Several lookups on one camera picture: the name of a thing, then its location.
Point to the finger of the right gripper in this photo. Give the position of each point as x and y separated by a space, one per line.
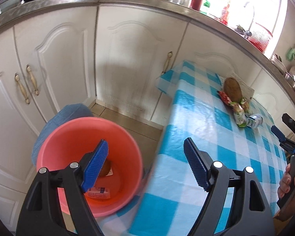
287 144
289 122

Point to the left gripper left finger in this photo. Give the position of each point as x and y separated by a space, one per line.
92 163

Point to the red plastic basket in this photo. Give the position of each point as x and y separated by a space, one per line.
260 37

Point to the kitchen faucet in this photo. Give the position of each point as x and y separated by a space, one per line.
250 7

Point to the person's right hand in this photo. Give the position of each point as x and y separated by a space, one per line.
285 182

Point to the blue denim stool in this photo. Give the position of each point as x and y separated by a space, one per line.
69 112

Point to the blue checkered tablecloth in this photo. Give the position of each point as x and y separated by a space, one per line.
172 200

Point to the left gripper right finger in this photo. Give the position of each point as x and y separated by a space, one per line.
199 163

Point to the green pea cookie packet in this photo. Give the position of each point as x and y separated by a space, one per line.
239 114

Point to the white paper bag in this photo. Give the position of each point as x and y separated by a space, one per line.
247 91

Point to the red snack packet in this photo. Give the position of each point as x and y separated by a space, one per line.
225 99

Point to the pink plastic bucket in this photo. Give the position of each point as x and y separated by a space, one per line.
108 156

